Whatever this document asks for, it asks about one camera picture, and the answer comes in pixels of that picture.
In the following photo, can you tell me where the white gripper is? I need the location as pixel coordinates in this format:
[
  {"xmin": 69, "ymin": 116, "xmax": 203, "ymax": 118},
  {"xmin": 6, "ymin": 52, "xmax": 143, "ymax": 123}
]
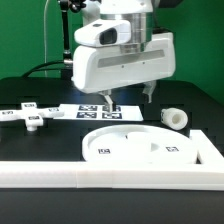
[{"xmin": 72, "ymin": 32, "xmax": 176, "ymax": 112}]

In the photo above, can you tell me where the white round table top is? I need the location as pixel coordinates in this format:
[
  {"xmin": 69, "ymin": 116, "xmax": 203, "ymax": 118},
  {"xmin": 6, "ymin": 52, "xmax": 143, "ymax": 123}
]
[{"xmin": 82, "ymin": 124, "xmax": 197, "ymax": 164}]

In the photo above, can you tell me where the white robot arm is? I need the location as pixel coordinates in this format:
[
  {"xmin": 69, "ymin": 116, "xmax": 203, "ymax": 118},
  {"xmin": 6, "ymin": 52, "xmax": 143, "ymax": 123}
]
[{"xmin": 72, "ymin": 0, "xmax": 183, "ymax": 112}]

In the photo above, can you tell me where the white sheet with markers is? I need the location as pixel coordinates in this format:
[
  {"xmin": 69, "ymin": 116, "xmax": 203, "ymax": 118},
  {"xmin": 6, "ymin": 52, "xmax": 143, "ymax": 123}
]
[{"xmin": 60, "ymin": 104, "xmax": 143, "ymax": 121}]

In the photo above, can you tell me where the white cross-shaped table base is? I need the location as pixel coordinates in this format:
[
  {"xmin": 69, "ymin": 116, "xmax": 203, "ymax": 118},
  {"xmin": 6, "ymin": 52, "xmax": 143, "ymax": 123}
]
[{"xmin": 0, "ymin": 102, "xmax": 64, "ymax": 132}]

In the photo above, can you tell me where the white L-shaped fence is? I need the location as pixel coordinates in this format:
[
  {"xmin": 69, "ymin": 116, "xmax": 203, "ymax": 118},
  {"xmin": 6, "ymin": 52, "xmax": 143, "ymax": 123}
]
[{"xmin": 0, "ymin": 130, "xmax": 224, "ymax": 191}]

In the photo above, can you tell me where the black cable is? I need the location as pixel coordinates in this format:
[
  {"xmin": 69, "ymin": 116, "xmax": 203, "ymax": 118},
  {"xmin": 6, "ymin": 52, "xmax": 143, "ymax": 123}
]
[{"xmin": 21, "ymin": 59, "xmax": 74, "ymax": 79}]

